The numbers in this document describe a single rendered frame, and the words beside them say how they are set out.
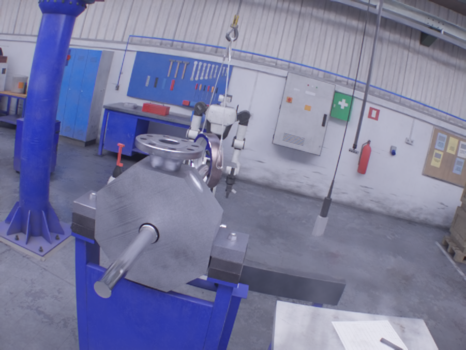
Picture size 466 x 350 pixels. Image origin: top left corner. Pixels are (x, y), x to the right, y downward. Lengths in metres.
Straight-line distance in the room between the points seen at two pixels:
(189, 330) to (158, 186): 0.66
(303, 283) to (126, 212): 0.93
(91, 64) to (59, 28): 3.84
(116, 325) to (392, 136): 5.84
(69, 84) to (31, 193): 4.06
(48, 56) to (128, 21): 4.34
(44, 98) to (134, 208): 1.94
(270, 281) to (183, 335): 0.53
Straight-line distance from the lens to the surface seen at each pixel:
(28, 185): 3.41
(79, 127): 7.11
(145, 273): 1.57
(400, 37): 6.99
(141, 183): 1.43
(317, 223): 2.35
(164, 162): 1.42
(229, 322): 2.09
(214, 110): 3.73
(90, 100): 6.95
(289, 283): 1.93
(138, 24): 7.28
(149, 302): 1.67
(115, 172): 4.21
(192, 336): 1.72
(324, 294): 1.98
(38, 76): 3.22
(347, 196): 6.87
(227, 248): 1.44
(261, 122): 6.60
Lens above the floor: 1.71
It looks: 14 degrees down
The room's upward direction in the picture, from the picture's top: 13 degrees clockwise
